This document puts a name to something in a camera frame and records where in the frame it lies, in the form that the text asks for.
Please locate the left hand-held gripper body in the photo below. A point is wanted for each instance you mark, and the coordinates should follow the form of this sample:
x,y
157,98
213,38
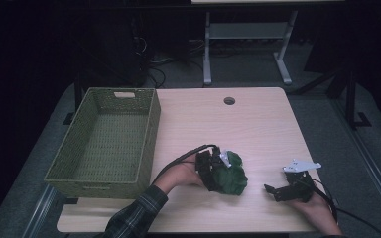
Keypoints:
x,y
206,165

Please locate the metal floor rail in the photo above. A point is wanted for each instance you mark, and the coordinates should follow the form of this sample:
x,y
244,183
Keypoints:
x,y
39,211
370,165

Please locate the dark computer tower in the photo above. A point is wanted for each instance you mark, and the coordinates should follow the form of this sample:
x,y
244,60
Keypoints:
x,y
125,53

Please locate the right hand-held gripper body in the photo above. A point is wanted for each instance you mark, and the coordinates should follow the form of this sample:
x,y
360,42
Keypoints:
x,y
299,188

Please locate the green fleece cloth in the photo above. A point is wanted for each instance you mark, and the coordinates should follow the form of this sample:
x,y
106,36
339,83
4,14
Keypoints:
x,y
233,178

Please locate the person's left hand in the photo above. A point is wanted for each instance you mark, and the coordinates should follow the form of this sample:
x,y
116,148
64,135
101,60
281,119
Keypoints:
x,y
183,175

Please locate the white metal stand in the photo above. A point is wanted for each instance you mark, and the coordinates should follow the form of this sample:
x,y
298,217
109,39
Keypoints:
x,y
244,30

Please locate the person's right hand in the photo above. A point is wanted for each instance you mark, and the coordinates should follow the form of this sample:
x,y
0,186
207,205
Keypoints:
x,y
320,214

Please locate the black metal stand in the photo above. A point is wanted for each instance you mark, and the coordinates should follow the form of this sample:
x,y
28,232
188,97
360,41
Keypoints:
x,y
351,99

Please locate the green woven basket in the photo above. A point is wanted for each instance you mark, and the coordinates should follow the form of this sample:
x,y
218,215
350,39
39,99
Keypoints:
x,y
79,145

